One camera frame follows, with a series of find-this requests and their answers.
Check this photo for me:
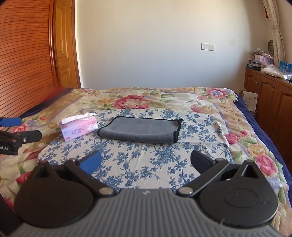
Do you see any blue floral white cloth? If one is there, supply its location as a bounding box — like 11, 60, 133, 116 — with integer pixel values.
38, 109, 232, 190

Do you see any wooden slatted headboard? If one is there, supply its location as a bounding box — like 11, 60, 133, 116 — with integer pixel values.
1, 1, 58, 117

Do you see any clutter pile on cabinet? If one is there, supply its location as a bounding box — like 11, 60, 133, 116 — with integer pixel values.
247, 48, 291, 83

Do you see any white wall switch socket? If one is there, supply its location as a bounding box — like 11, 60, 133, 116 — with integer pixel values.
201, 43, 214, 51

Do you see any beige patterned curtain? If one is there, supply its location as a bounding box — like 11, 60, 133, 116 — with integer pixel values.
263, 0, 286, 66

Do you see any white paper bag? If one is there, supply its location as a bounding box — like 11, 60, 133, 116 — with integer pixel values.
242, 91, 258, 112

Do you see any floral bed blanket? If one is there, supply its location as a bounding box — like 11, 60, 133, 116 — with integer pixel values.
1, 87, 291, 236

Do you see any purple and grey towel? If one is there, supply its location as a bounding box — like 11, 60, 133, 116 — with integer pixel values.
97, 116, 183, 144

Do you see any wooden door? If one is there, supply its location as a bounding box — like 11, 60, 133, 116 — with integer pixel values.
53, 0, 81, 88

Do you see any pink cotton tissue box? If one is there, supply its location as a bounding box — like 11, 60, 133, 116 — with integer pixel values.
60, 112, 98, 142

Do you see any wooden cabinet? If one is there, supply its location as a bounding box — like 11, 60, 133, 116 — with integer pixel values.
244, 68, 292, 163

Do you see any navy blue bed sheet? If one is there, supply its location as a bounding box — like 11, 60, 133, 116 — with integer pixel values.
235, 93, 291, 186

